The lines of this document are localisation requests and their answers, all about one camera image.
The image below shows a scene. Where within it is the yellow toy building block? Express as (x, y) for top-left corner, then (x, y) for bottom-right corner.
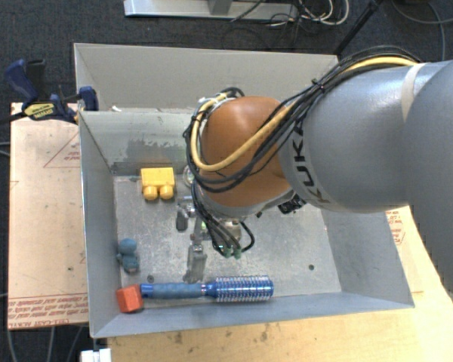
(140, 167), (176, 201)

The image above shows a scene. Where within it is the black cylinder on white bracket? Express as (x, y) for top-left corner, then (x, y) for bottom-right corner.
(276, 195), (307, 216)

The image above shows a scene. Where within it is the grey metal bin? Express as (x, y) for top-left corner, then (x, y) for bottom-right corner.
(73, 42), (416, 339)

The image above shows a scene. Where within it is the brown cardboard board red print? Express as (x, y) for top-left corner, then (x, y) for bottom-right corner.
(7, 102), (426, 331)

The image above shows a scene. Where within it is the orange cube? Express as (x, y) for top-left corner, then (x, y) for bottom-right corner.
(116, 284), (145, 314)

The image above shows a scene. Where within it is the blue toy figure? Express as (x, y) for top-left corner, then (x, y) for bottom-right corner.
(116, 238), (141, 275)

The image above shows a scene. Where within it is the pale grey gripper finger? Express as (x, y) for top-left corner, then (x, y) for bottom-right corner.
(183, 244), (209, 284)
(175, 197), (196, 233)

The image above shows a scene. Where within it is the blue round hairbrush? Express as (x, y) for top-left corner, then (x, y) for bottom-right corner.
(140, 275), (275, 303)

